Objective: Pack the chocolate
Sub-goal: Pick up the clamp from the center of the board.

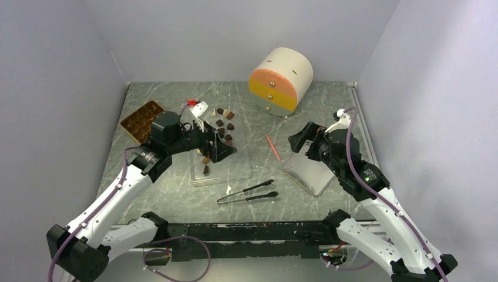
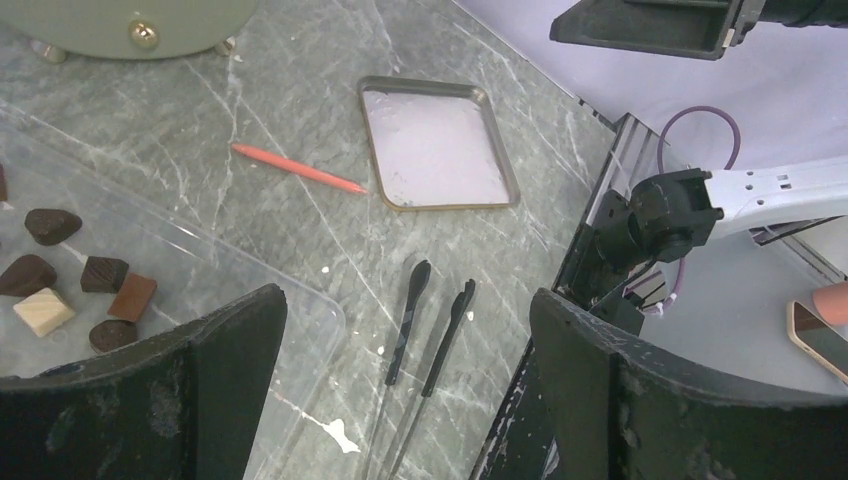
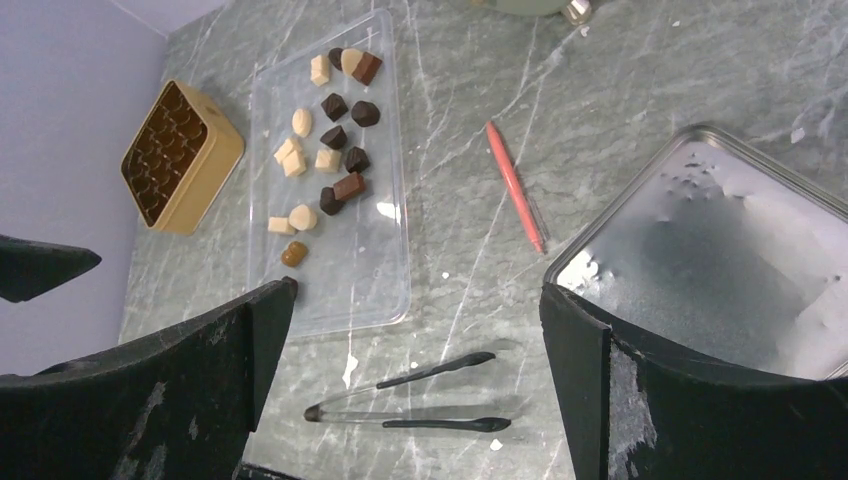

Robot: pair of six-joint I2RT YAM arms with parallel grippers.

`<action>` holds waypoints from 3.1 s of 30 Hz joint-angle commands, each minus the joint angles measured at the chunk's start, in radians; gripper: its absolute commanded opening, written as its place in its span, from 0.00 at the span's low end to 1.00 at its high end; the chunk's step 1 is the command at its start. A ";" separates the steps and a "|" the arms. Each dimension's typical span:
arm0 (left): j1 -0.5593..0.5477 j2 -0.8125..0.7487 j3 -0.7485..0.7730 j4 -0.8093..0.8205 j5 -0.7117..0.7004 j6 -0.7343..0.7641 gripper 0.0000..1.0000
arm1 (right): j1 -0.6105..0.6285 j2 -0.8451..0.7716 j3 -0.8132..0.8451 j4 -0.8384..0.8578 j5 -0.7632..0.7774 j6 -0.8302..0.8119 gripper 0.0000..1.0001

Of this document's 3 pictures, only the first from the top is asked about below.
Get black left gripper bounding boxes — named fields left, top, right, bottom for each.
left=167, top=116, right=236, bottom=162

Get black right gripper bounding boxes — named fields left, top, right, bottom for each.
left=288, top=120, right=344, bottom=177

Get black metal tongs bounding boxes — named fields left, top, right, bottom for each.
left=216, top=179, right=279, bottom=205

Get gold chocolate tin box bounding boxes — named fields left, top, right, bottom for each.
left=120, top=100, right=166, bottom=144

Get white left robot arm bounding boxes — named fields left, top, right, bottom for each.
left=46, top=111, right=237, bottom=281

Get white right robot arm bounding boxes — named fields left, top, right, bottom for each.
left=288, top=108, right=457, bottom=281

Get red pen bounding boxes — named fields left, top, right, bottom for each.
left=265, top=135, right=282, bottom=162

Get clear plastic tray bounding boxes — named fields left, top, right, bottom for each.
left=183, top=102, right=251, bottom=187

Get silver tin lid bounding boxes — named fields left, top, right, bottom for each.
left=282, top=152, right=336, bottom=196

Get round pastel drawer cabinet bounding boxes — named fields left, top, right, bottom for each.
left=248, top=47, right=314, bottom=117

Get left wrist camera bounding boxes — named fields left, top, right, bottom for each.
left=190, top=101, right=213, bottom=132

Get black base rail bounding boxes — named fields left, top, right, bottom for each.
left=128, top=220, right=351, bottom=262

